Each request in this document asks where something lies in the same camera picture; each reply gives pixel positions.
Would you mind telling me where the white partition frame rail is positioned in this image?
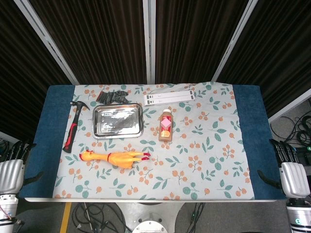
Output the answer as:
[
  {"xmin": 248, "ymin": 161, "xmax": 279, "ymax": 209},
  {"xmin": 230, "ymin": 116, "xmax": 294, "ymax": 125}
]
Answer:
[{"xmin": 268, "ymin": 88, "xmax": 311, "ymax": 123}]

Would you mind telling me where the orange rubber chicken toy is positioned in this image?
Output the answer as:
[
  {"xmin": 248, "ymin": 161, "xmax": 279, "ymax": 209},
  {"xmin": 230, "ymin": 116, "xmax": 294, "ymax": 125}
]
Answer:
[{"xmin": 79, "ymin": 149, "xmax": 152, "ymax": 168}]

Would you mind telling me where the black floor cable bundle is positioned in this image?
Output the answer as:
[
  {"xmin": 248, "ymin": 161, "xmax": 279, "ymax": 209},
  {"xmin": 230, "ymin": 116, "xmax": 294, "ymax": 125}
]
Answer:
[
  {"xmin": 269, "ymin": 114, "xmax": 311, "ymax": 146},
  {"xmin": 70, "ymin": 202, "xmax": 129, "ymax": 233},
  {"xmin": 187, "ymin": 202, "xmax": 207, "ymax": 233}
]

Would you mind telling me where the white partition frame post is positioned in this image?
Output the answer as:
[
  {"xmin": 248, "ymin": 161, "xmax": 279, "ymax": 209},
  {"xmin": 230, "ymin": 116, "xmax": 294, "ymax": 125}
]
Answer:
[
  {"xmin": 13, "ymin": 0, "xmax": 80, "ymax": 85},
  {"xmin": 142, "ymin": 0, "xmax": 156, "ymax": 83},
  {"xmin": 211, "ymin": 0, "xmax": 259, "ymax": 82}
]

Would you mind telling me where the floral print tablecloth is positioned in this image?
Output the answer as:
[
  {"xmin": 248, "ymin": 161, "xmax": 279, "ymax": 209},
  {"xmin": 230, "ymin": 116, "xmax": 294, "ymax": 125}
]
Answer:
[{"xmin": 52, "ymin": 81, "xmax": 256, "ymax": 201}]

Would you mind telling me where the long white flat device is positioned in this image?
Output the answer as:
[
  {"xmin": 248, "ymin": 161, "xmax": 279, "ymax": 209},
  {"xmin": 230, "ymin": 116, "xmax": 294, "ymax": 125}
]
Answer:
[{"xmin": 143, "ymin": 90, "xmax": 196, "ymax": 107}]

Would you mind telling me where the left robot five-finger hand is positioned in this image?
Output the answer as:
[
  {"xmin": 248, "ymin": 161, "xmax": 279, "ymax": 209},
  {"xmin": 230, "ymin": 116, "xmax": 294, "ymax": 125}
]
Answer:
[{"xmin": 0, "ymin": 140, "xmax": 45, "ymax": 195}]

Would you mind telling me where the blue table mat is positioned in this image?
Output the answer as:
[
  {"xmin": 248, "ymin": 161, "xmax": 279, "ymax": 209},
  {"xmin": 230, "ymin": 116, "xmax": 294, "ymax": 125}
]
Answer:
[{"xmin": 18, "ymin": 83, "xmax": 287, "ymax": 200}]

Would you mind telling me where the stainless steel tray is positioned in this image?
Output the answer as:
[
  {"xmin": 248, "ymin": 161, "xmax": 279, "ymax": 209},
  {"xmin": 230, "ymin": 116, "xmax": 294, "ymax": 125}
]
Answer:
[{"xmin": 92, "ymin": 103, "xmax": 144, "ymax": 139}]

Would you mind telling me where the black red claw hammer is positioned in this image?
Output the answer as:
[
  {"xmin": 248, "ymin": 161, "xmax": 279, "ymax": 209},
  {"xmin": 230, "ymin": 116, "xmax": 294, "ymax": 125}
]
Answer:
[{"xmin": 62, "ymin": 100, "xmax": 90, "ymax": 154}]

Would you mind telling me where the black grey knit glove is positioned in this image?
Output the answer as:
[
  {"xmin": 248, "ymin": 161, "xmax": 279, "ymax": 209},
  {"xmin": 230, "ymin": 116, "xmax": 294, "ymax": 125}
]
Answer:
[{"xmin": 96, "ymin": 90, "xmax": 129, "ymax": 105}]

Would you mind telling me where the black electronics box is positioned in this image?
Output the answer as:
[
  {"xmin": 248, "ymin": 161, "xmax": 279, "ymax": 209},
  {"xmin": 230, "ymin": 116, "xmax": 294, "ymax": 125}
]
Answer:
[{"xmin": 293, "ymin": 145, "xmax": 311, "ymax": 161}]

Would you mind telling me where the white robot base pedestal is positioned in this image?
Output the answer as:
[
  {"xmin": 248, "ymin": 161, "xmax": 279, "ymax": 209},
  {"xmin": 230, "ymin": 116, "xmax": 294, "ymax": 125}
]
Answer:
[{"xmin": 115, "ymin": 201, "xmax": 185, "ymax": 233}]

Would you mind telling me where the tan wooden block holder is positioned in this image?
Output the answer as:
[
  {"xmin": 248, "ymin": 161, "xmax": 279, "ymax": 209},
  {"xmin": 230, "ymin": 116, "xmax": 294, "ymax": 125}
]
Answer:
[{"xmin": 158, "ymin": 109, "xmax": 174, "ymax": 143}]

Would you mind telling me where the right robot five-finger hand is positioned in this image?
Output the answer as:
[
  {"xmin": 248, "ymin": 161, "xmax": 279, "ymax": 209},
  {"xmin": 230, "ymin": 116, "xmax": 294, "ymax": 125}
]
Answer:
[{"xmin": 257, "ymin": 138, "xmax": 311, "ymax": 198}]

